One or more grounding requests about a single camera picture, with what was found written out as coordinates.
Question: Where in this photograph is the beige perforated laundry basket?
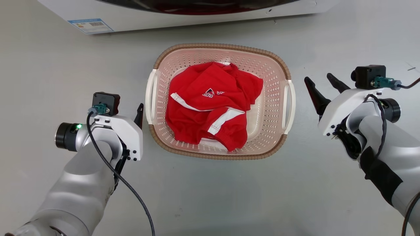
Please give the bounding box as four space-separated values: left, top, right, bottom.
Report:
145 43 296 161

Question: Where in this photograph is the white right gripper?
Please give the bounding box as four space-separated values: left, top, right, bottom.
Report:
304 73 385 160

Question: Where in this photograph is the blue energy label sticker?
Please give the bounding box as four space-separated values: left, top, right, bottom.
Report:
68 18 114 35

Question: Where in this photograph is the red shirt with white stripes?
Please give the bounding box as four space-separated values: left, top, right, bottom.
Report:
165 61 264 152

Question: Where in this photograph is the white front-load washing machine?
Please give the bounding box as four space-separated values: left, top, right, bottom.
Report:
37 0 342 35

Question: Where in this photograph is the black cable with teal plug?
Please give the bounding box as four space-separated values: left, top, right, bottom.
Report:
371 76 420 90
86 103 156 236

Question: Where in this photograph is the thin black twisted arm cable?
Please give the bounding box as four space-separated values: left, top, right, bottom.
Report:
362 93 388 159

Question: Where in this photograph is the round black washer door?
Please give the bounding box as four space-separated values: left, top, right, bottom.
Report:
98 0 302 15

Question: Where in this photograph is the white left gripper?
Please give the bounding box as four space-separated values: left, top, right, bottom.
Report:
94 103 144 174

